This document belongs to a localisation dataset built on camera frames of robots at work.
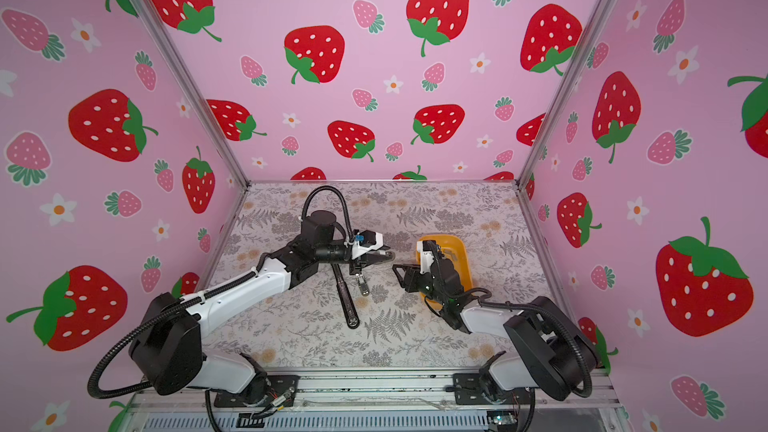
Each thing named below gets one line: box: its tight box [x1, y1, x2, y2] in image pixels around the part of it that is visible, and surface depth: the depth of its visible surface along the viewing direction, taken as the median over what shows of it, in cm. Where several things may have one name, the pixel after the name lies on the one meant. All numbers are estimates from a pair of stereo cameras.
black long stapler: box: [331, 264, 361, 329], surface depth 90 cm
